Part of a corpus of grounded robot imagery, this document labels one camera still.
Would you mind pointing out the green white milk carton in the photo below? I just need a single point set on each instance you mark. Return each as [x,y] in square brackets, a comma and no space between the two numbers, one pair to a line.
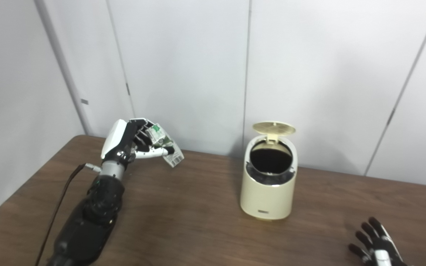
[174,157]

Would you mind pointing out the cream round bin lid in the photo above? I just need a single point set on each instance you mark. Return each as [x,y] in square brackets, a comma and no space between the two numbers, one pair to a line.
[274,127]

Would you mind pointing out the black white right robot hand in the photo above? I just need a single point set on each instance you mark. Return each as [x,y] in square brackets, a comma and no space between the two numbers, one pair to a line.
[381,251]

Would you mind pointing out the cream-colored round bin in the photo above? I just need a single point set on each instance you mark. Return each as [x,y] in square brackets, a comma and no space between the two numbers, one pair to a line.
[266,197]

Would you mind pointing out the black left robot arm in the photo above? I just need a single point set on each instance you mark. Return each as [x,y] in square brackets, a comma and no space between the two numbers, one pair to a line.
[87,221]

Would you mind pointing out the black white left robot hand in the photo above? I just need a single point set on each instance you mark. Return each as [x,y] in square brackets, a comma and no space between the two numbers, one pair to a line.
[115,140]

